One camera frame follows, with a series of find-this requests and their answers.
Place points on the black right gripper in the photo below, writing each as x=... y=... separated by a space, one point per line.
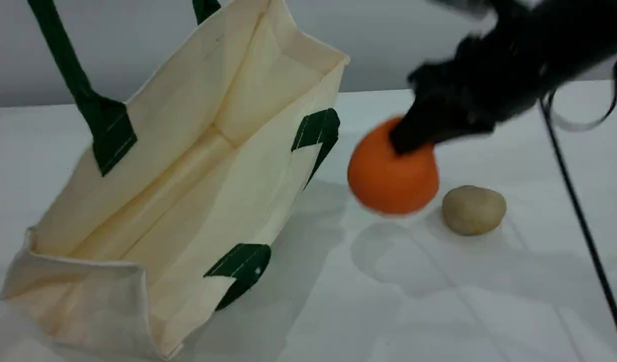
x=484 y=80

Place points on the orange with knobbed stem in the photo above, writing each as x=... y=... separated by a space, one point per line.
x=388 y=181

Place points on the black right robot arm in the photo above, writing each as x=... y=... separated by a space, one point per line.
x=585 y=35

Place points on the tan toy potato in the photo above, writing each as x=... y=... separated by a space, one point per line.
x=473 y=210

